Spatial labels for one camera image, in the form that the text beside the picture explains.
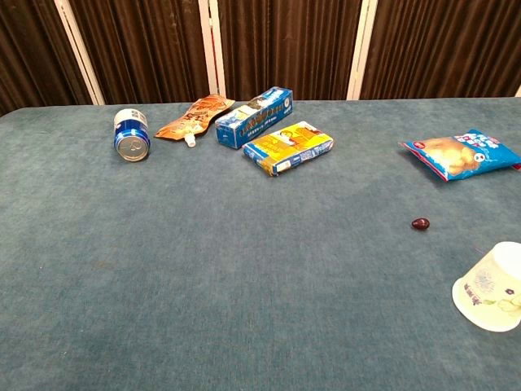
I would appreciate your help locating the yellow and blue snack pack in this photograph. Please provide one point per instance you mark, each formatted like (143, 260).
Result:
(287, 147)

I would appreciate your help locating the blue aluminium drink can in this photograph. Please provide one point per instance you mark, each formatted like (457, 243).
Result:
(131, 135)

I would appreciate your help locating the brown folding screen with white frame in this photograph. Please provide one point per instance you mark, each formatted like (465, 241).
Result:
(285, 45)

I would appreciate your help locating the blue-green table cloth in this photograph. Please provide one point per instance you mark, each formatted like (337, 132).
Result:
(228, 260)

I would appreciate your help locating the orange spouted drink pouch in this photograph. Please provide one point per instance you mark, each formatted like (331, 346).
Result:
(194, 116)

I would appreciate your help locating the small dark red object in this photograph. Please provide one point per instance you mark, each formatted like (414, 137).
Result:
(420, 223)

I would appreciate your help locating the long blue cardboard box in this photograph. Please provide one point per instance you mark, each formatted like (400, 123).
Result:
(252, 118)

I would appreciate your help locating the blue chips bag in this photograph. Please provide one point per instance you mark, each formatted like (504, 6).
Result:
(462, 155)

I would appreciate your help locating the white floral paper cup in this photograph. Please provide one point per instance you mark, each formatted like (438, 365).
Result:
(490, 287)

